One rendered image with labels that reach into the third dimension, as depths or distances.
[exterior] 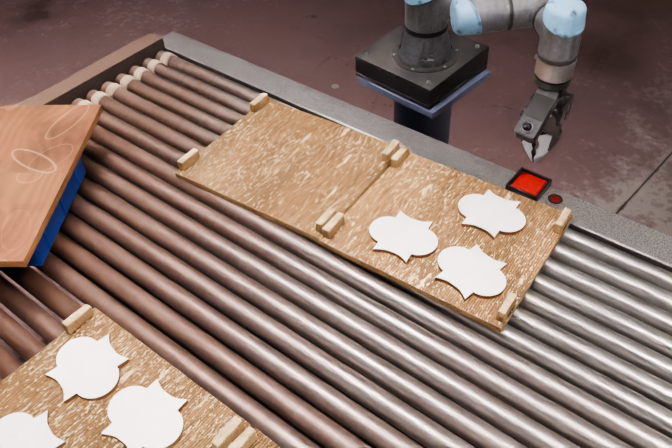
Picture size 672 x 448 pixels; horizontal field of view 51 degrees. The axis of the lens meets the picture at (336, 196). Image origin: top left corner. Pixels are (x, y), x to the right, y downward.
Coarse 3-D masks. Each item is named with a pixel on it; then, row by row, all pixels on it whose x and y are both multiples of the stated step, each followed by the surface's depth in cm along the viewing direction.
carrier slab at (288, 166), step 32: (256, 128) 174; (288, 128) 174; (320, 128) 173; (224, 160) 165; (256, 160) 165; (288, 160) 164; (320, 160) 164; (352, 160) 163; (224, 192) 157; (256, 192) 156; (288, 192) 156; (320, 192) 156; (352, 192) 155; (288, 224) 149
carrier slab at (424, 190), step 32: (416, 160) 162; (384, 192) 155; (416, 192) 154; (448, 192) 154; (480, 192) 153; (512, 192) 153; (352, 224) 148; (448, 224) 147; (544, 224) 145; (352, 256) 141; (384, 256) 141; (512, 256) 139; (544, 256) 139; (416, 288) 135; (448, 288) 134; (512, 288) 133; (480, 320) 129
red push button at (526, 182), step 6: (522, 174) 158; (528, 174) 158; (516, 180) 157; (522, 180) 157; (528, 180) 157; (534, 180) 157; (540, 180) 157; (516, 186) 155; (522, 186) 155; (528, 186) 155; (534, 186) 155; (540, 186) 155; (528, 192) 154; (534, 192) 154
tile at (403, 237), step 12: (396, 216) 148; (372, 228) 145; (384, 228) 145; (396, 228) 145; (408, 228) 145; (420, 228) 145; (384, 240) 143; (396, 240) 142; (408, 240) 142; (420, 240) 142; (432, 240) 142; (384, 252) 141; (396, 252) 140; (408, 252) 140; (420, 252) 140; (432, 252) 140
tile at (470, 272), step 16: (448, 256) 139; (464, 256) 138; (480, 256) 138; (448, 272) 136; (464, 272) 135; (480, 272) 135; (496, 272) 135; (464, 288) 132; (480, 288) 132; (496, 288) 132
